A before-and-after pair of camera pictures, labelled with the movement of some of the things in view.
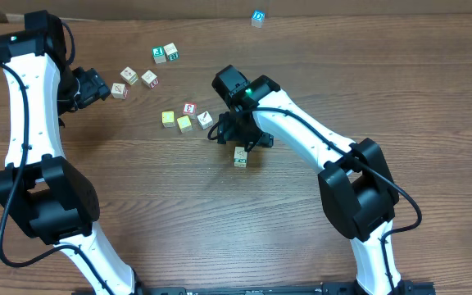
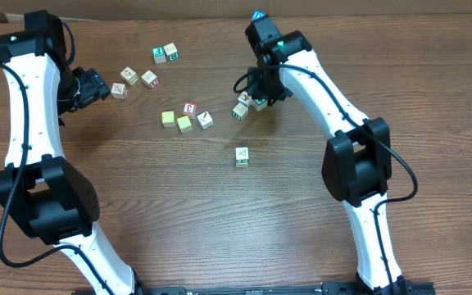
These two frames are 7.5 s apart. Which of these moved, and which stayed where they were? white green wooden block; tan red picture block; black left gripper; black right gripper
Moved: black right gripper
Stayed: black left gripper; tan red picture block; white green wooden block
